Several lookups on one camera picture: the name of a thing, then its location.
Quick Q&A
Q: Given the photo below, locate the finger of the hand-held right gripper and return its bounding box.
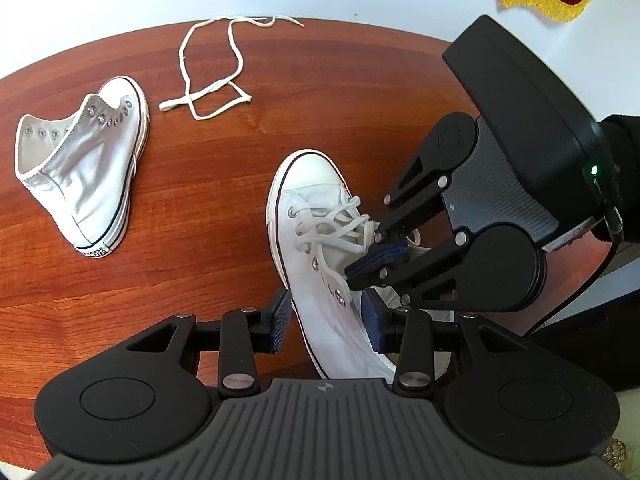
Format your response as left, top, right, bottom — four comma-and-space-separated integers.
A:
344, 229, 472, 312
374, 147, 454, 249

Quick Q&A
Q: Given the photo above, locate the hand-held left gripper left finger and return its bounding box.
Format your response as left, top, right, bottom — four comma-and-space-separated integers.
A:
127, 288, 292, 398

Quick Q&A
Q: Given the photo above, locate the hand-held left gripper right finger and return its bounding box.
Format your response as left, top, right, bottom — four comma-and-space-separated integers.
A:
360, 292, 526, 399

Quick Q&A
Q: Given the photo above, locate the white shoelace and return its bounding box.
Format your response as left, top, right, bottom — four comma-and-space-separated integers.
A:
287, 195, 381, 261
159, 15, 305, 121

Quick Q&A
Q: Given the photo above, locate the white high-top canvas shoe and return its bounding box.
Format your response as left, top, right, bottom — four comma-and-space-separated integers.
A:
266, 149, 453, 381
14, 76, 150, 259

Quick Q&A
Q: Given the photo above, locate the person's right forearm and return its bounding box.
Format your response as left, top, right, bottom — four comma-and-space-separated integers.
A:
597, 115, 640, 246

